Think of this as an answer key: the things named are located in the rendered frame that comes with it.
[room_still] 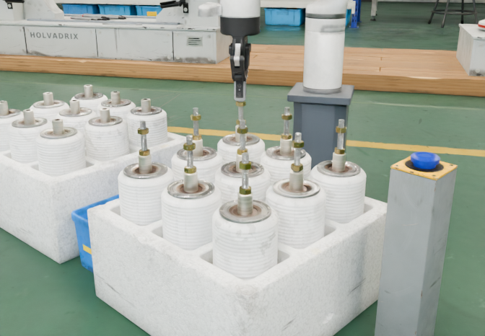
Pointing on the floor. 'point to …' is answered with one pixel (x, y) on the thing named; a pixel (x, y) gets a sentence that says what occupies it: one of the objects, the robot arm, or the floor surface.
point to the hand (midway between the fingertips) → (239, 89)
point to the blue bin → (79, 217)
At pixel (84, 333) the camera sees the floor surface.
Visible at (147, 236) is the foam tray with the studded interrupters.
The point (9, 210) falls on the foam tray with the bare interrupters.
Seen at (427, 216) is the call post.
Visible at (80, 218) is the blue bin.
